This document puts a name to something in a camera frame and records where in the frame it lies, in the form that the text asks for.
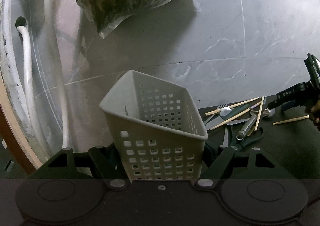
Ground wooden chopstick with band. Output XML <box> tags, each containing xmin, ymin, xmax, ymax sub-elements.
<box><xmin>272</xmin><ymin>115</ymin><xmax>309</xmax><ymax>125</ymax></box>

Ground green handled scissors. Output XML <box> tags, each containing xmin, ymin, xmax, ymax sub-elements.
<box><xmin>220</xmin><ymin>126</ymin><xmax>264</xmax><ymax>151</ymax></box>

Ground steel peeler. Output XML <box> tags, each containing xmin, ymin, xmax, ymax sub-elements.
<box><xmin>236</xmin><ymin>114</ymin><xmax>257</xmax><ymax>141</ymax></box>

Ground white perforated utensil caddy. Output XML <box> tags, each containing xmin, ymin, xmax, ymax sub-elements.
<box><xmin>99</xmin><ymin>70</ymin><xmax>208</xmax><ymax>181</ymax></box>

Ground small gold spoon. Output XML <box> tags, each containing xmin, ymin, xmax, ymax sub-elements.
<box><xmin>251</xmin><ymin>108</ymin><xmax>276</xmax><ymax>118</ymax></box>

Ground steel spoon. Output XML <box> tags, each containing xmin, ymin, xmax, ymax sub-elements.
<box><xmin>220</xmin><ymin>106</ymin><xmax>232</xmax><ymax>117</ymax></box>

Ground steel fork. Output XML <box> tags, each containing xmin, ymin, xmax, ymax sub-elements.
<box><xmin>208</xmin><ymin>104</ymin><xmax>227</xmax><ymax>117</ymax></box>

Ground wooden door frame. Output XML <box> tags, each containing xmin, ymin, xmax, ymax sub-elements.
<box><xmin>1</xmin><ymin>78</ymin><xmax>42</xmax><ymax>175</ymax></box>

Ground white flexible hose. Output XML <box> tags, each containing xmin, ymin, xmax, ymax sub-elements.
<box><xmin>15</xmin><ymin>0</ymin><xmax>70</xmax><ymax>151</ymax></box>

